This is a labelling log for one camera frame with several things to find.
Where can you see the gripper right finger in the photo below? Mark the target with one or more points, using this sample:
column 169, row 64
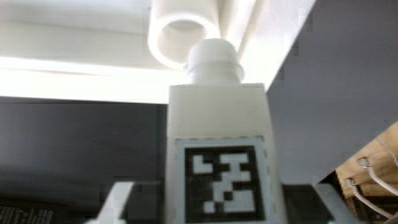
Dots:
column 336, row 206

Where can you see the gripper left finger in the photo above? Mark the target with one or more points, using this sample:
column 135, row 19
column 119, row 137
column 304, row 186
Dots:
column 112, row 209

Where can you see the white table leg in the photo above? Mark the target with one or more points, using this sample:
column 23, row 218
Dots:
column 222, row 183

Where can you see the white square tabletop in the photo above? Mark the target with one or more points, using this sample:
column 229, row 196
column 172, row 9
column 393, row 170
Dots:
column 98, row 49

